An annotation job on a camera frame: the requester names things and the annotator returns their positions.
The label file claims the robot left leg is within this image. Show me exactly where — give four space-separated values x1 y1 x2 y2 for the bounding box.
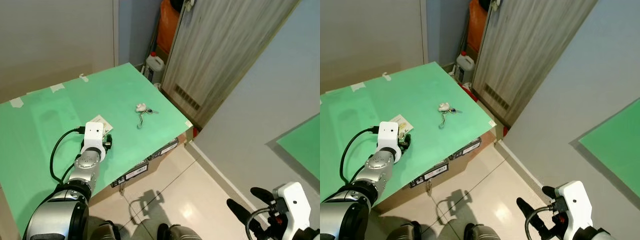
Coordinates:
86 219 122 240
384 221 422 240

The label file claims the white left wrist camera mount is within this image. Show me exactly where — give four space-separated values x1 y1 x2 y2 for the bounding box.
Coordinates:
81 121 105 162
377 121 401 164

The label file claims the green table cover sheet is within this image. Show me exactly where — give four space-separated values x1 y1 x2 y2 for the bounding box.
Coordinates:
0 62 194 236
320 61 498 207

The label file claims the wooden door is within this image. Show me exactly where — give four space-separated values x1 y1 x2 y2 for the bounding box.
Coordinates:
160 0 301 129
471 0 599 127

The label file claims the robot right leg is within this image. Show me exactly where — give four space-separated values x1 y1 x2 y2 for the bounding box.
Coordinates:
462 223 502 240
157 223 202 240

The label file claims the white jug with red cap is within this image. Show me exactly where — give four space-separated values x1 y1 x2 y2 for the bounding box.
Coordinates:
145 51 166 85
454 50 475 85

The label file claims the green wall board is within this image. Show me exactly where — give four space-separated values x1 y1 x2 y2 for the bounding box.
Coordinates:
578 99 640 199
276 114 321 182

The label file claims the small printed paper card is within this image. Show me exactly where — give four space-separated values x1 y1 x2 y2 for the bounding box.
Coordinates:
390 114 415 135
90 115 114 136

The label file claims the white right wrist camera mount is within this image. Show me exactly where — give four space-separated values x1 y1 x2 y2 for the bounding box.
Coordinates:
273 181 312 234
554 180 595 232

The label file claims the robot leg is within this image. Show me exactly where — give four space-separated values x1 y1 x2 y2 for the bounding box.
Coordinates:
86 219 122 240
157 223 202 240
462 223 502 240
384 221 422 240

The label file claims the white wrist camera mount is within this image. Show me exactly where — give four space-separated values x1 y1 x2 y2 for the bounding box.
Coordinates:
81 121 105 162
554 180 595 232
273 181 312 234
377 121 401 164

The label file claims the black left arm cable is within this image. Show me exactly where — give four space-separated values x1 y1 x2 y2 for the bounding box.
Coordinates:
49 127 86 184
339 126 381 185

